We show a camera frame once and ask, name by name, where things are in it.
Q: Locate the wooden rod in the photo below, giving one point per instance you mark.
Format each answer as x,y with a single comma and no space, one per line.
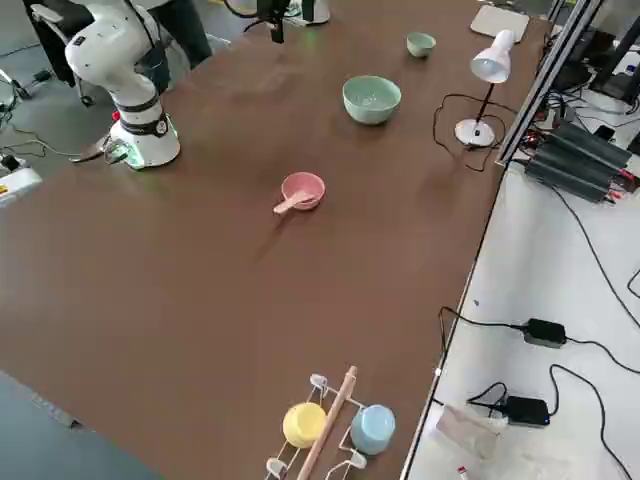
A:
332,415

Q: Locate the white box with sticker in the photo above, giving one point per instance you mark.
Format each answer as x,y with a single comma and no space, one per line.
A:
17,185

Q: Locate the person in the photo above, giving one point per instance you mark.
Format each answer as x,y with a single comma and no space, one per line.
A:
190,30

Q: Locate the white square tray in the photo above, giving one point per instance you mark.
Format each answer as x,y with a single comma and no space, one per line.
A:
500,22

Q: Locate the black finned power supply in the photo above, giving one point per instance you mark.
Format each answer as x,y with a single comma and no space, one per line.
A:
575,160

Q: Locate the pink bowl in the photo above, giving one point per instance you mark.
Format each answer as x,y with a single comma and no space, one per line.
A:
310,187

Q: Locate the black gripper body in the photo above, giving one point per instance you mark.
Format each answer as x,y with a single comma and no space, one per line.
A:
272,6

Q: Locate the clear plastic bag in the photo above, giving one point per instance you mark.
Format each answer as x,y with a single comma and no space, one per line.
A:
467,432

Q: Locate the white desk lamp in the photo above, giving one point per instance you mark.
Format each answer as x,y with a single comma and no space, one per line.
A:
492,60

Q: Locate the large green bowl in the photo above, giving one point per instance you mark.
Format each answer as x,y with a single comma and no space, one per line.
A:
371,102

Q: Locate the black monitor stand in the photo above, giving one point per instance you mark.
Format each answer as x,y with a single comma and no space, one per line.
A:
617,75

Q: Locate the black power adapter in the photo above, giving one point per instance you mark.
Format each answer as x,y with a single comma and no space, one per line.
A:
525,411
546,332

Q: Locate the small green bowl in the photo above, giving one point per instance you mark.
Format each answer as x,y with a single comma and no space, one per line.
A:
420,44

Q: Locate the black office chair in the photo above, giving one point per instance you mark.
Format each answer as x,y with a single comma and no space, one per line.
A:
55,50

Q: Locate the aluminium frame post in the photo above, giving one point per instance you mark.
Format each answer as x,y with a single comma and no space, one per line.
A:
542,80

